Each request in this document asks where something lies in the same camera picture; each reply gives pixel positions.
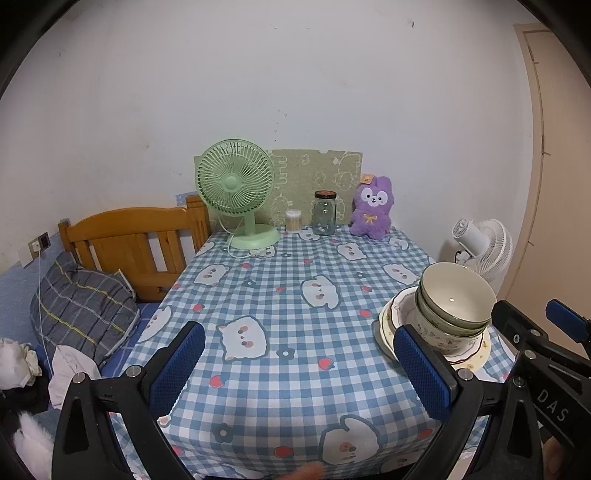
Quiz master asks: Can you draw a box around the white crumpled cloth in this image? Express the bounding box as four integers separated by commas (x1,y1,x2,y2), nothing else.
0,338,42,391

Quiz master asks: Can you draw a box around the beige door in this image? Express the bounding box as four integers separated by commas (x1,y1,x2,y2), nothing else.
513,23,591,324

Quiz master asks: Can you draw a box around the large yellow floral plate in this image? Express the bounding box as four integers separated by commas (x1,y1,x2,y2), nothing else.
370,316,494,372

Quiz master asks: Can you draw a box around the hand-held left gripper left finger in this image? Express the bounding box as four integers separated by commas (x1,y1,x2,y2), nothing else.
52,320,206,480

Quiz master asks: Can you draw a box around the glass jar with dark lid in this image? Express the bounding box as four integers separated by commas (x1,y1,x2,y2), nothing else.
312,191,340,236

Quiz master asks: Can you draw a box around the person's right hand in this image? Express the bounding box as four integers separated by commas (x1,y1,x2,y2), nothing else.
541,436,563,476

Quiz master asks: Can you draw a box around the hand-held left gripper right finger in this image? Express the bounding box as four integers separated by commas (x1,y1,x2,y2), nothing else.
393,324,544,480

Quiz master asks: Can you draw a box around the person's left hand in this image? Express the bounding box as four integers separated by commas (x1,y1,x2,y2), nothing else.
283,463,325,480

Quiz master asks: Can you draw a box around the green desk fan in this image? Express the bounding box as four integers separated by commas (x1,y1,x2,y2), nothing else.
194,141,281,250

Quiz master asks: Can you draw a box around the grey plaid pillow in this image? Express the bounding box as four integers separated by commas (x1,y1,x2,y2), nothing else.
30,251,140,370

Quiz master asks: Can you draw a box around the purple plush toy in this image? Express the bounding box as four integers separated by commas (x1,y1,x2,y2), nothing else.
349,174,394,241

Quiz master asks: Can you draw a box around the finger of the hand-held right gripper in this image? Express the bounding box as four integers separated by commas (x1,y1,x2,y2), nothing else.
546,299,591,346
492,300,563,366

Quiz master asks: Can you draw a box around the white plate with red pattern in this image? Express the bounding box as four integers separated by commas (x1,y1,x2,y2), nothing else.
379,285,491,367

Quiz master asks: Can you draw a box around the wooden bed headboard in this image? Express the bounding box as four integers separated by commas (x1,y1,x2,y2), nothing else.
58,195,211,303

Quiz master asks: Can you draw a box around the green patterned board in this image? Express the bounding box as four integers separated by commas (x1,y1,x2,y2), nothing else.
269,148,363,227

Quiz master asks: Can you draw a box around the white floor fan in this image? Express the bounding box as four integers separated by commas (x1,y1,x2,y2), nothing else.
450,218,513,282

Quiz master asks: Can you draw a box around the cream floral ceramic bowl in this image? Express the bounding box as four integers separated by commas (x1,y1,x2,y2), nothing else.
414,288,492,337
416,314,489,357
419,262,498,325

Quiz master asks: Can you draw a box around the dark cloth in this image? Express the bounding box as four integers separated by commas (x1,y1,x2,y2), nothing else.
0,383,51,418

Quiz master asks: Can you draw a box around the white fluffy item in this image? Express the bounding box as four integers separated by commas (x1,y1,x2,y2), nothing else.
13,412,55,480

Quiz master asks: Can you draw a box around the white charging cable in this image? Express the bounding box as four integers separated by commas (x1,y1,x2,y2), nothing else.
38,251,48,352

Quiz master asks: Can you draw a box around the white fan power cord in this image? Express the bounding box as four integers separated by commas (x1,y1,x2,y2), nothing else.
219,215,274,258

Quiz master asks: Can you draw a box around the blue checkered tablecloth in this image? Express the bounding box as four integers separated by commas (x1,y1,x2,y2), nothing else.
108,225,515,480

